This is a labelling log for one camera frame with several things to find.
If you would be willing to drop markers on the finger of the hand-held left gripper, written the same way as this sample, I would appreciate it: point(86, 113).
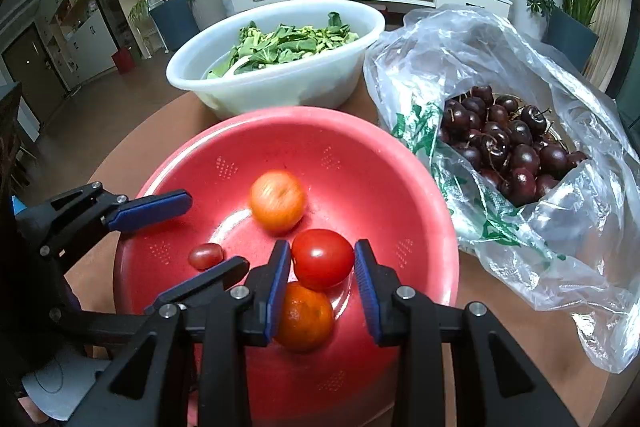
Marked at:
point(150, 209)
point(200, 282)

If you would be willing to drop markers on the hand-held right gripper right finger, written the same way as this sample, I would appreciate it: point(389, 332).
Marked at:
point(367, 292)

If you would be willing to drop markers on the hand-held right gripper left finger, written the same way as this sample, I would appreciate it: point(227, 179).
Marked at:
point(278, 292)

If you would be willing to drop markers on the orange tangerine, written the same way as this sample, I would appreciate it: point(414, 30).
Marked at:
point(277, 202)
point(310, 322)

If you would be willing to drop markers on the red tomato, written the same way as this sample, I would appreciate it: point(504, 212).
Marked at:
point(322, 259)

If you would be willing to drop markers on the red plastic colander basin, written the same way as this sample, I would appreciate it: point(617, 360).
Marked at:
point(350, 167)

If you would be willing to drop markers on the red bin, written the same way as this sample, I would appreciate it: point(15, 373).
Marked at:
point(123, 61)

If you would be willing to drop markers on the dark chair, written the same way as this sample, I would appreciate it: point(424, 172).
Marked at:
point(10, 132)

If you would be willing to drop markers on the white plastic basin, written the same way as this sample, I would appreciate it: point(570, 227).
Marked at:
point(280, 82)

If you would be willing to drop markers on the brown wooden door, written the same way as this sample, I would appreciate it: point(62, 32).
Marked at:
point(30, 67)

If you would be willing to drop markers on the pile of dark cherries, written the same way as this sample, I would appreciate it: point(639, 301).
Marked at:
point(520, 157)

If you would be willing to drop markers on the green leafy vegetables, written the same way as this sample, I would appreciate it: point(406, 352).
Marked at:
point(280, 47)

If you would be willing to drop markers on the clear plastic bag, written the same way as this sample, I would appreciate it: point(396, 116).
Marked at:
point(575, 257)

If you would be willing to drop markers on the plant in grey ribbed pot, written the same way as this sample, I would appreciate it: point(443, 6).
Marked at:
point(207, 7)

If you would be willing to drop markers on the bushy plant tall white pot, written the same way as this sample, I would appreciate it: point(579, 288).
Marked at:
point(530, 12)

